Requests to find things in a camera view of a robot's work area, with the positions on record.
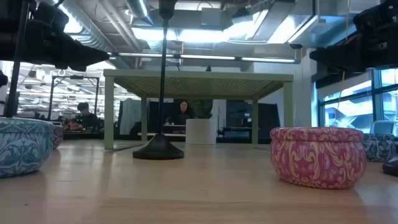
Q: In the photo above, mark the teal patterned round tin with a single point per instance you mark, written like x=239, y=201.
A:
x=25, y=146

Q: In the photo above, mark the black metal rack frame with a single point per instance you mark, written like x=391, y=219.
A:
x=74, y=77

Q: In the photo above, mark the mesh back office chair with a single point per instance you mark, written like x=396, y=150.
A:
x=384, y=127

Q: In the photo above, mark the purple patterned round tin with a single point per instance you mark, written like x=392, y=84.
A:
x=58, y=137

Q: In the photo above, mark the green perforated metal shelf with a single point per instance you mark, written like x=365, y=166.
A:
x=199, y=76

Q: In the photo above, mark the pink patterned round tin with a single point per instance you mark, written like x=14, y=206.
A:
x=317, y=158

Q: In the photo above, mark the green plant in white pot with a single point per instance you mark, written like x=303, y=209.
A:
x=201, y=132

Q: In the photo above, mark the black aluminium table frame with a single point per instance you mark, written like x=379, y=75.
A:
x=233, y=140

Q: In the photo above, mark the black room partition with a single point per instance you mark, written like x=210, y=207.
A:
x=267, y=118

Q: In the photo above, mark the long linear ceiling light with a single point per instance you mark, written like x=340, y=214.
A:
x=205, y=57

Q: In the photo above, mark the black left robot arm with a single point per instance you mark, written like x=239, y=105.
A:
x=7, y=31

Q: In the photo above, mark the dark blue patterned round tin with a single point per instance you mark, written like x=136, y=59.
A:
x=379, y=147

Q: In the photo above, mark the person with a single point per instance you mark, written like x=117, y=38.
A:
x=183, y=113
x=85, y=118

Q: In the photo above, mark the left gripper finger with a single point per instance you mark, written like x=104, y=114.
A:
x=73, y=68
x=84, y=53

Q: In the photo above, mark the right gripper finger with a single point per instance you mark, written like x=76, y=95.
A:
x=342, y=51
x=351, y=67

